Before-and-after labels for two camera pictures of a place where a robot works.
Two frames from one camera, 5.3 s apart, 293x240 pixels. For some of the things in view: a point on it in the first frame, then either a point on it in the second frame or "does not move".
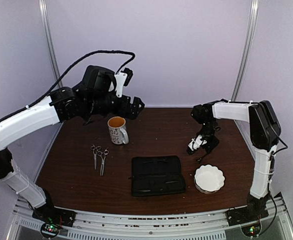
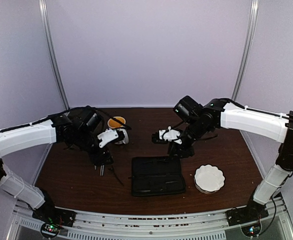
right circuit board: (252, 230) does not move
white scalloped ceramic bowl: (209, 179) does not move
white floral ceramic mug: (118, 132) does not move
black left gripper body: (122, 110) → (97, 158)
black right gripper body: (209, 127) → (189, 150)
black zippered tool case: (156, 175) does not move
